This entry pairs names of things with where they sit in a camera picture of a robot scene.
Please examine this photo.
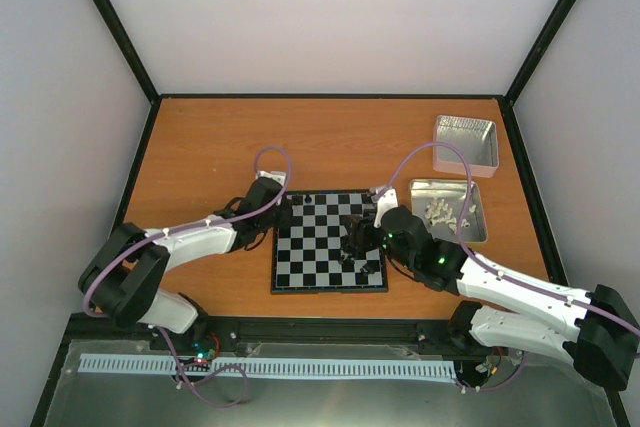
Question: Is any silver tin with white pieces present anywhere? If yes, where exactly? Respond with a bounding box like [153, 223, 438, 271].
[409, 179, 488, 243]

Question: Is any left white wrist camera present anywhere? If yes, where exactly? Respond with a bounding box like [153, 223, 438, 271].
[256, 170, 288, 191]

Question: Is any pile of black chess pieces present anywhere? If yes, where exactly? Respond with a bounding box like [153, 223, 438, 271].
[338, 249, 384, 276]

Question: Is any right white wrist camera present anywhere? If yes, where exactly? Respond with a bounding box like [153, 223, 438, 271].
[370, 186, 399, 228]

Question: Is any small circuit board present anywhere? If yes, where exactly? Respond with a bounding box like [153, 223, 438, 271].
[186, 334, 221, 372]

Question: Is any light blue cable duct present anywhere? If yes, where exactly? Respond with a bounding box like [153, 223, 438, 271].
[77, 353, 456, 383]

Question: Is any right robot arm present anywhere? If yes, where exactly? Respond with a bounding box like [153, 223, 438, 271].
[340, 206, 639, 391]

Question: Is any black frame rail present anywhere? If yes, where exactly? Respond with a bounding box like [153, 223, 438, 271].
[170, 316, 491, 357]

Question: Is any empty silver tin lid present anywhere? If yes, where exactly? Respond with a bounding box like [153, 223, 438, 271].
[433, 115, 500, 178]

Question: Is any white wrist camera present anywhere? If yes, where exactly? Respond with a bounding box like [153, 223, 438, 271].
[256, 170, 288, 191]
[370, 186, 399, 228]

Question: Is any pile of white chess pieces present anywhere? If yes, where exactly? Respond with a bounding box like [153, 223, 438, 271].
[421, 198, 478, 234]

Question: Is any black and silver chessboard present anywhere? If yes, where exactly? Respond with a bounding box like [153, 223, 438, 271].
[271, 189, 388, 294]

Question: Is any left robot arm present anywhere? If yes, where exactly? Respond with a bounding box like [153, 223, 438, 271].
[78, 171, 291, 350]

